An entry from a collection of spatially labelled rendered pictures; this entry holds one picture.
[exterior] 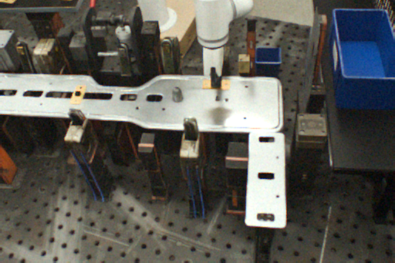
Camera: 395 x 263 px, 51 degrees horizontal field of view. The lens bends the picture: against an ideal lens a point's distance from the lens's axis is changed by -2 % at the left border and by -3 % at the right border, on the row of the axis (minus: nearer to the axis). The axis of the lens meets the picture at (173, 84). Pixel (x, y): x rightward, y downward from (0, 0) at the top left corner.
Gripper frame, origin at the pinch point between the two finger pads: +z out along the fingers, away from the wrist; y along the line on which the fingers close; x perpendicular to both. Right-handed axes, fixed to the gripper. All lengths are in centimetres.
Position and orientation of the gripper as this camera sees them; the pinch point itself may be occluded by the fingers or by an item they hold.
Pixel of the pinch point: (216, 79)
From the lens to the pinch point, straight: 126.2
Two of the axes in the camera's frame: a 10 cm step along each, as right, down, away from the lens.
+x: 9.8, 0.3, -1.9
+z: 1.2, 6.9, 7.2
